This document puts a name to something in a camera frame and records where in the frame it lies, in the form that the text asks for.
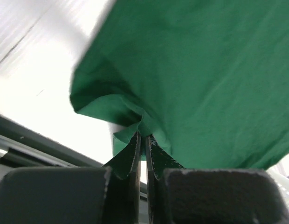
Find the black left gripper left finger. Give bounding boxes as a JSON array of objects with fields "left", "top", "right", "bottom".
[{"left": 0, "top": 133, "right": 141, "bottom": 224}]

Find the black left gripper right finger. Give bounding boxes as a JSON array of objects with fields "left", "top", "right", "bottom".
[{"left": 145, "top": 136, "right": 289, "bottom": 224}]

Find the dark green t-shirt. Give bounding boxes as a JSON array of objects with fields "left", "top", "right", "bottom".
[{"left": 70, "top": 0, "right": 289, "bottom": 169}]

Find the white plastic perforated basket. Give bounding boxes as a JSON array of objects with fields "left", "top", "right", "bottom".
[{"left": 267, "top": 163, "right": 289, "bottom": 210}]

